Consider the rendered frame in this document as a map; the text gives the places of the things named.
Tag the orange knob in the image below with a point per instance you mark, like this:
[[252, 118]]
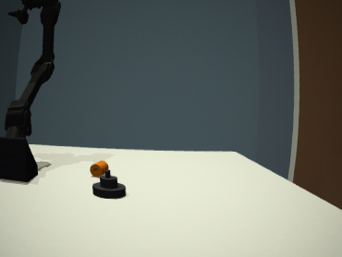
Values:
[[99, 168]]

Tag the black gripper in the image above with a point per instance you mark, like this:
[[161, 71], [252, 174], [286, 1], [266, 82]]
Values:
[[22, 15]]

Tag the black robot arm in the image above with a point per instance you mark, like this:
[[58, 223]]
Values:
[[18, 116]]

